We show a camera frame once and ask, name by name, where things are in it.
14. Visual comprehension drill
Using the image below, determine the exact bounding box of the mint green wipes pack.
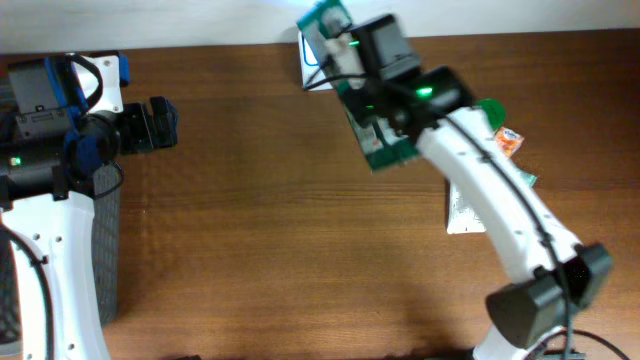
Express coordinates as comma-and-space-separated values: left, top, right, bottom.
517, 168, 538, 187

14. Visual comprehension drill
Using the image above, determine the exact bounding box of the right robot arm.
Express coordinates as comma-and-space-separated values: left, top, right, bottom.
335, 15, 613, 359

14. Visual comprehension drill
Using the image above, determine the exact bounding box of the green lid jar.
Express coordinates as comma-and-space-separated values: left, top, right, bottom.
476, 98, 506, 132

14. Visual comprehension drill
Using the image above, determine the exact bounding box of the white barcode scanner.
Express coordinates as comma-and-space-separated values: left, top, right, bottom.
297, 31, 333, 92

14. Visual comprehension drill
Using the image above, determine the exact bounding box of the green 3M gloves packet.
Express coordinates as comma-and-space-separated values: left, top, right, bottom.
297, 0, 417, 171

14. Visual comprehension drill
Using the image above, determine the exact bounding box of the orange small box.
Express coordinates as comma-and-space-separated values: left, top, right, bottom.
495, 127, 525, 158

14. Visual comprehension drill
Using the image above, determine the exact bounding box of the white cream tube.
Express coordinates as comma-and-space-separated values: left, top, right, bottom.
446, 183, 486, 235

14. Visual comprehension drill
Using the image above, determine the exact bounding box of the grey plastic basket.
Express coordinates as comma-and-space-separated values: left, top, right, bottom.
1, 166, 122, 359

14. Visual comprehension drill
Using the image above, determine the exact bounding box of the left black cable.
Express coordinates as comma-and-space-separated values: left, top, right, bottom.
0, 49, 126, 360

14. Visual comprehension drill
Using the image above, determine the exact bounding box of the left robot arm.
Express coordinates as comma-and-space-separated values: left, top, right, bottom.
1, 51, 179, 359

